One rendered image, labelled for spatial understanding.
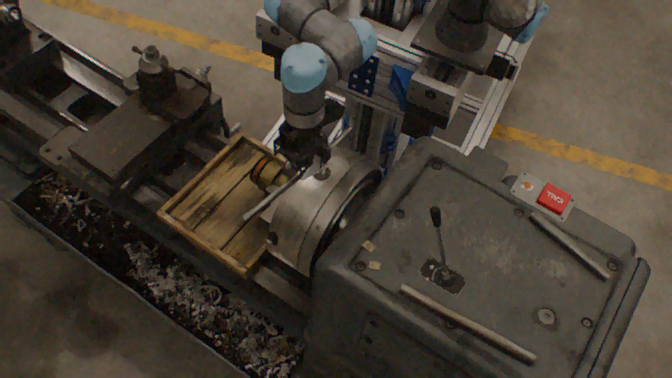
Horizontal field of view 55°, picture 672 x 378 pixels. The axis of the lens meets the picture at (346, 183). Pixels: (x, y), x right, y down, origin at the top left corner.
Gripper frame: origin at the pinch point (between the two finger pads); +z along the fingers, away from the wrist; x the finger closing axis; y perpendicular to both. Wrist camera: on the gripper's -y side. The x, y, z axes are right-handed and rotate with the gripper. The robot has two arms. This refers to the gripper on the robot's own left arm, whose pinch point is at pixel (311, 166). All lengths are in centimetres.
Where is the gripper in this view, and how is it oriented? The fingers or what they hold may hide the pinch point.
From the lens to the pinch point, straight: 137.9
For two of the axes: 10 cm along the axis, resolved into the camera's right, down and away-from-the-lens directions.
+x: 7.8, 5.6, -3.0
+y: -6.3, 6.5, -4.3
